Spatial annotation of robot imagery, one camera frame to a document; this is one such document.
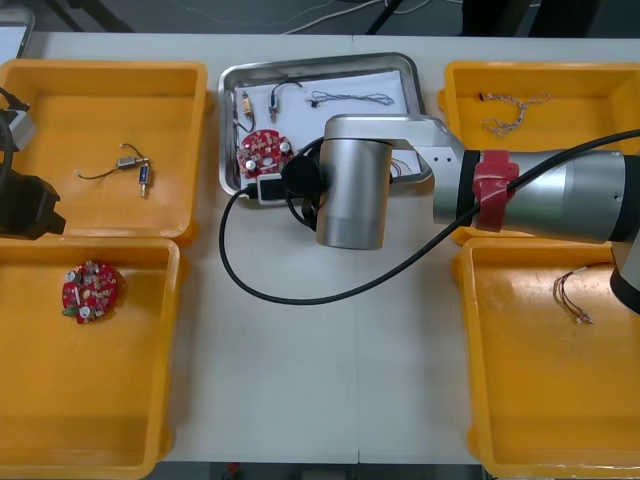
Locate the blue label metal solenoid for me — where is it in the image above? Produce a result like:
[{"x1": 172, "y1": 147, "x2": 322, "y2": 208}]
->
[
  {"x1": 267, "y1": 79, "x2": 307, "y2": 124},
  {"x1": 119, "y1": 143, "x2": 154, "y2": 200}
]

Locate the bare metal solenoid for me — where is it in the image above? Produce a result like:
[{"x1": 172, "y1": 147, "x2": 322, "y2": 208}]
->
[{"x1": 74, "y1": 155, "x2": 151, "y2": 182}]

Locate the small steel tray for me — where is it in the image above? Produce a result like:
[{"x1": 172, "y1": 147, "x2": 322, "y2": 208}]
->
[{"x1": 0, "y1": 7, "x2": 37, "y2": 64}]

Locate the blue-white twisted wire harness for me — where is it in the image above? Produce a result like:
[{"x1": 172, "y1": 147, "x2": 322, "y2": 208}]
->
[
  {"x1": 303, "y1": 89, "x2": 396, "y2": 109},
  {"x1": 478, "y1": 92, "x2": 552, "y2": 137}
]

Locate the white paper sheet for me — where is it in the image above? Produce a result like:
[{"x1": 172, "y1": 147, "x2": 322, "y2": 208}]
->
[
  {"x1": 232, "y1": 68, "x2": 424, "y2": 177},
  {"x1": 0, "y1": 27, "x2": 29, "y2": 64}
]

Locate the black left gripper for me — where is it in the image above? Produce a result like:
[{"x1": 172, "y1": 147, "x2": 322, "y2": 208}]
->
[{"x1": 0, "y1": 174, "x2": 67, "y2": 241}]

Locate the black slanted frame bar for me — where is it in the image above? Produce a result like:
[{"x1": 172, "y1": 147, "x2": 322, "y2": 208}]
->
[{"x1": 364, "y1": 0, "x2": 407, "y2": 36}]

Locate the orange label metal solenoid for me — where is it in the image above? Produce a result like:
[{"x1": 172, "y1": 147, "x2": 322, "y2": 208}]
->
[{"x1": 230, "y1": 90, "x2": 257, "y2": 151}]

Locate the yellow-orange plastic bin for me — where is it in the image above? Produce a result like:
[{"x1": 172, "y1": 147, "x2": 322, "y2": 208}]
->
[
  {"x1": 435, "y1": 60, "x2": 640, "y2": 246},
  {"x1": 451, "y1": 237, "x2": 640, "y2": 480},
  {"x1": 0, "y1": 237, "x2": 191, "y2": 480},
  {"x1": 0, "y1": 60, "x2": 214, "y2": 249}
]

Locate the white floor cable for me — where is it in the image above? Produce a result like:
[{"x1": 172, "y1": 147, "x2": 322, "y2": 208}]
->
[{"x1": 282, "y1": 0, "x2": 396, "y2": 35}]

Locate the round red circuit board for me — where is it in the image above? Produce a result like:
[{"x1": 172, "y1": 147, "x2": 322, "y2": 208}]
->
[
  {"x1": 61, "y1": 259, "x2": 124, "y2": 325},
  {"x1": 235, "y1": 127, "x2": 297, "y2": 182}
]

